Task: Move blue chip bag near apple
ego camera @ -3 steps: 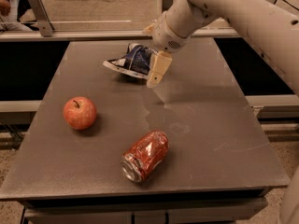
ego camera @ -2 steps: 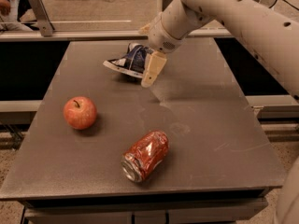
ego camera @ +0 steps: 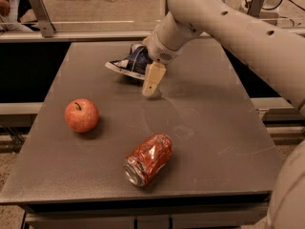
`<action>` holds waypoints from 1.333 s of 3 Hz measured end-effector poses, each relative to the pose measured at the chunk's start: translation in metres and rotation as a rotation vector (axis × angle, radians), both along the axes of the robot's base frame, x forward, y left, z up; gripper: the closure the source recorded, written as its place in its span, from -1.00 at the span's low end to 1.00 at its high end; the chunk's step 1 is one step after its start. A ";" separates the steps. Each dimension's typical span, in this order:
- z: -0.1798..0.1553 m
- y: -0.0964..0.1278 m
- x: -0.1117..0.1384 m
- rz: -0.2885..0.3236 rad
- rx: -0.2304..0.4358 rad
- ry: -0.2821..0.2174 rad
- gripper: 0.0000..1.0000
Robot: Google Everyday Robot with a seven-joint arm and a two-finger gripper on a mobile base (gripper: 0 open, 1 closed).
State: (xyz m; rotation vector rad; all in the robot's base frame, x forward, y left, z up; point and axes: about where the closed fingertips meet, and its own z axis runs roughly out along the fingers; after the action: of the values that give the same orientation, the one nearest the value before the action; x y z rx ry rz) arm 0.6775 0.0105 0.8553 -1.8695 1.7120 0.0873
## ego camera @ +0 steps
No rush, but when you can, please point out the person in grey clothes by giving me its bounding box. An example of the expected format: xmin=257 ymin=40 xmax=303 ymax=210
xmin=0 ymin=0 xmax=31 ymax=32

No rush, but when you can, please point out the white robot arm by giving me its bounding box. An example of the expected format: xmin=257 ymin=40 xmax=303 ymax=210
xmin=142 ymin=0 xmax=305 ymax=229

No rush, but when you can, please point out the white device with cable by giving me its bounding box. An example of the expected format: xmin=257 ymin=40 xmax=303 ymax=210
xmin=238 ymin=0 xmax=305 ymax=29

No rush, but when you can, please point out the right metal rail bracket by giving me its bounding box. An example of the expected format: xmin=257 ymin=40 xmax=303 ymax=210
xmin=246 ymin=0 xmax=265 ymax=18

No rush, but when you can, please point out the left metal rail bracket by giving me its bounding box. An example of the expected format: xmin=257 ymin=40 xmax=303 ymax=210
xmin=29 ymin=0 xmax=55 ymax=38

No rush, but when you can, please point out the red apple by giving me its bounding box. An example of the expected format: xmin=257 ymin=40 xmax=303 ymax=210
xmin=65 ymin=98 xmax=99 ymax=133

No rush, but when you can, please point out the grey table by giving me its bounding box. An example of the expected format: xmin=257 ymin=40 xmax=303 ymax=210
xmin=0 ymin=37 xmax=285 ymax=229

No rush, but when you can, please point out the metal rail bracket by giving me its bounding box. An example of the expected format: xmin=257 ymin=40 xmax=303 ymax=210
xmin=29 ymin=0 xmax=55 ymax=38
xmin=246 ymin=0 xmax=265 ymax=18

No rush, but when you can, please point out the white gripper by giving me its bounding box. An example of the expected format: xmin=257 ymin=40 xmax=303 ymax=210
xmin=142 ymin=33 xmax=181 ymax=96

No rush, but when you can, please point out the blue chip bag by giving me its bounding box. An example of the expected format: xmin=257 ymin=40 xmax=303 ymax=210
xmin=105 ymin=44 xmax=153 ymax=80

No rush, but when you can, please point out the crushed red soda can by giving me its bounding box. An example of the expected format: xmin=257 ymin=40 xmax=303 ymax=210
xmin=124 ymin=134 xmax=173 ymax=187

